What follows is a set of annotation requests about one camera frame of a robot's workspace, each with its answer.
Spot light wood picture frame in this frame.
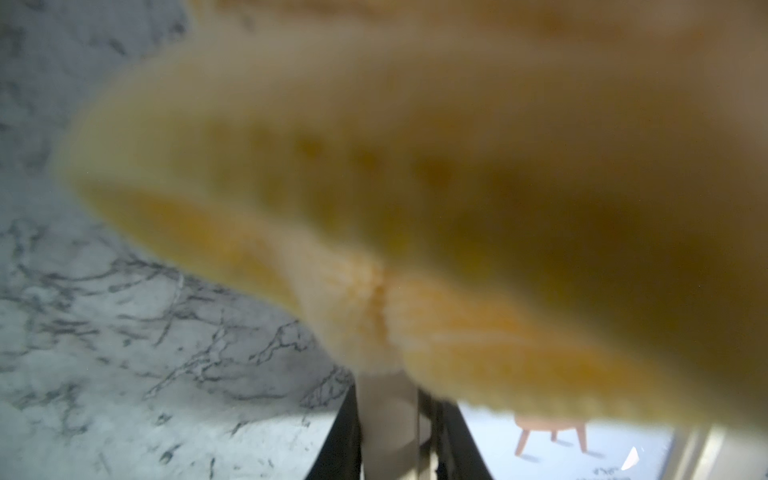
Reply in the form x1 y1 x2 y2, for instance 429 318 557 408
355 374 767 479

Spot yellow microfibre cloth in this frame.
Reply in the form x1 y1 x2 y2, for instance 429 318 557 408
54 1 767 432

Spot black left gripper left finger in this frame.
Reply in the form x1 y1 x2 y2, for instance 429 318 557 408
305 384 362 480

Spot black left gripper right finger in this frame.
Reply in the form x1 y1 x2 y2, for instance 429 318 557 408
433 401 493 480

